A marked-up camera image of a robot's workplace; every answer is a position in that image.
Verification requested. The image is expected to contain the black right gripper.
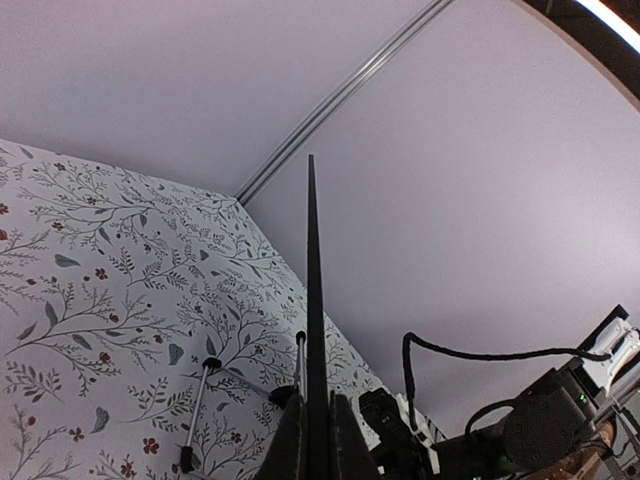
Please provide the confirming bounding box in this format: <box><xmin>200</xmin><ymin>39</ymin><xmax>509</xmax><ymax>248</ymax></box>
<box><xmin>358</xmin><ymin>389</ymin><xmax>437</xmax><ymax>480</ymax></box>

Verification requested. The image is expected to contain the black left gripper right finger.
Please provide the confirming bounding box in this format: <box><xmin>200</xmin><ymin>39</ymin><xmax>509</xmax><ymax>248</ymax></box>
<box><xmin>329</xmin><ymin>392</ymin><xmax>380</xmax><ymax>480</ymax></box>

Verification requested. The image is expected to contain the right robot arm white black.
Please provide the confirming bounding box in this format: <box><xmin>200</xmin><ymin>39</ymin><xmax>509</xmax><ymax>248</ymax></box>
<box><xmin>359</xmin><ymin>306</ymin><xmax>639</xmax><ymax>479</ymax></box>

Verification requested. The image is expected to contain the white whiteboard black frame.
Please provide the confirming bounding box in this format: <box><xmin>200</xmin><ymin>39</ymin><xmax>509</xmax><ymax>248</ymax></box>
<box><xmin>307</xmin><ymin>154</ymin><xmax>330</xmax><ymax>479</ymax></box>

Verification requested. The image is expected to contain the metal whiteboard back stand rod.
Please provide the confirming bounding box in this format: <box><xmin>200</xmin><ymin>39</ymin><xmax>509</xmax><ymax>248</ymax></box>
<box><xmin>179</xmin><ymin>357</ymin><xmax>221</xmax><ymax>479</ymax></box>

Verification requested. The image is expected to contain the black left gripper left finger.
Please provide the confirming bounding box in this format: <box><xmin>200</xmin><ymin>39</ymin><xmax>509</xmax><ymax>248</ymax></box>
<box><xmin>257</xmin><ymin>394</ymin><xmax>306</xmax><ymax>480</ymax></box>

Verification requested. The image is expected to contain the floral patterned table mat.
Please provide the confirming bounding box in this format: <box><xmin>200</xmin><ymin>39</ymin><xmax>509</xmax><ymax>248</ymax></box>
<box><xmin>0</xmin><ymin>139</ymin><xmax>441</xmax><ymax>480</ymax></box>

